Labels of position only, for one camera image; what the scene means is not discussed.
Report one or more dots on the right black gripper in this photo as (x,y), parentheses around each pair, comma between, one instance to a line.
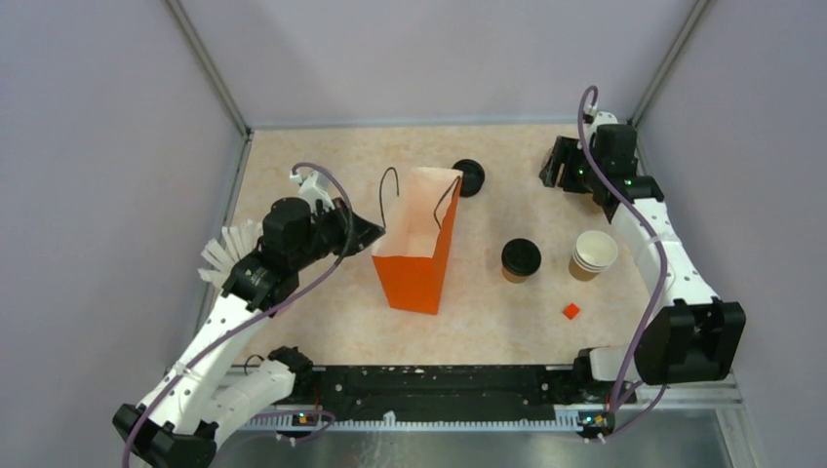
(565,151)

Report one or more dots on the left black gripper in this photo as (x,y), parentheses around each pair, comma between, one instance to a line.
(364,234)

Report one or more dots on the orange paper bag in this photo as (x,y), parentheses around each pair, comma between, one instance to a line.
(411,258)

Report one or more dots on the single black cup lid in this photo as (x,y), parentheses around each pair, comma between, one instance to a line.
(521,257)

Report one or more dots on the single brown paper cup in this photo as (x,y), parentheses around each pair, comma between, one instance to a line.
(513,277)

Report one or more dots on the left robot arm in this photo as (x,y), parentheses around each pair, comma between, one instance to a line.
(259,268)

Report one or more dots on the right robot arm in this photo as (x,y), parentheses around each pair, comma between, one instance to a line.
(692,334)

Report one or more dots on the stack of brown paper cups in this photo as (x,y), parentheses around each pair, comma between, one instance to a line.
(593,253)

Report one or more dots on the stack of black lids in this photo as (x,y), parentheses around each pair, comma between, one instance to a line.
(473,177)

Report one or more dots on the white plastic stirrers bundle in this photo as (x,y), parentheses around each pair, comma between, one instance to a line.
(225,251)

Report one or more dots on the small red cube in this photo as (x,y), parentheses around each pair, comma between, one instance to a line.
(571,311)

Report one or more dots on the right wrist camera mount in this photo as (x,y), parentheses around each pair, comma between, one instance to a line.
(592,120)

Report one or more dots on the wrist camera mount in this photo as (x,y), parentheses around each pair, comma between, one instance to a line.
(592,120)
(313,189)

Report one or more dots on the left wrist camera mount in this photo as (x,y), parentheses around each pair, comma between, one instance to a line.
(313,189)

